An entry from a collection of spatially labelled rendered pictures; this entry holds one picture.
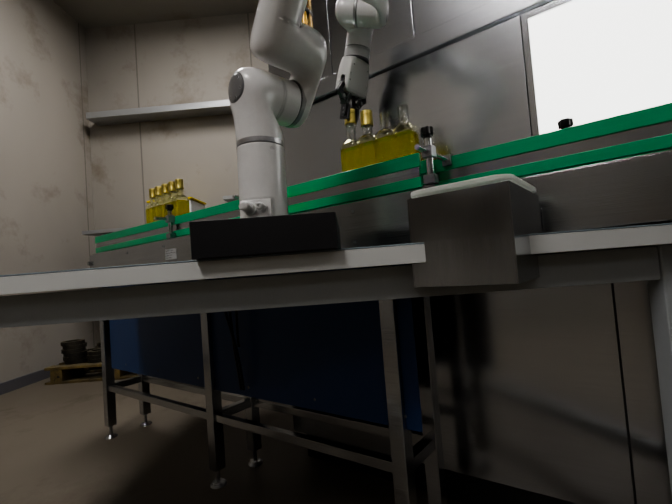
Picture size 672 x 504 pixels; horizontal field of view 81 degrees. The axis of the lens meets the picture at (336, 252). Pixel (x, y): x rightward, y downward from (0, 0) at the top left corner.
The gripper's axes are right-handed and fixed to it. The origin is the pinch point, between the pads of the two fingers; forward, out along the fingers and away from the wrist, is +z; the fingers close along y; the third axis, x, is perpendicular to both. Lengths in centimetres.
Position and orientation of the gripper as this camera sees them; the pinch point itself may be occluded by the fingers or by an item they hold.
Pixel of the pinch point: (349, 113)
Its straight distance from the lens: 124.5
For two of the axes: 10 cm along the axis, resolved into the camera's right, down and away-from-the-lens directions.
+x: 7.6, 1.7, -6.2
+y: -6.3, 0.1, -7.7
